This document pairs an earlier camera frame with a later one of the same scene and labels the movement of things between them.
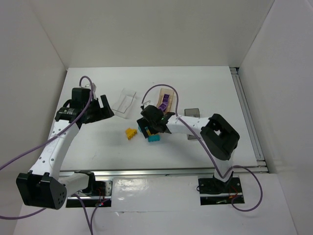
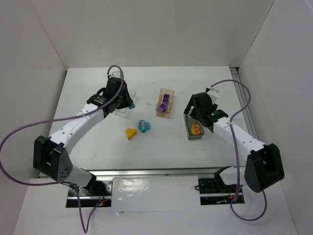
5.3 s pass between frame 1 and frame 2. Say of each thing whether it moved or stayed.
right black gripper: moved
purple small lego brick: stayed
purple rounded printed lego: stayed
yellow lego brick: stayed
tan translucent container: stayed
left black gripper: moved
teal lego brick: moved
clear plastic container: stayed
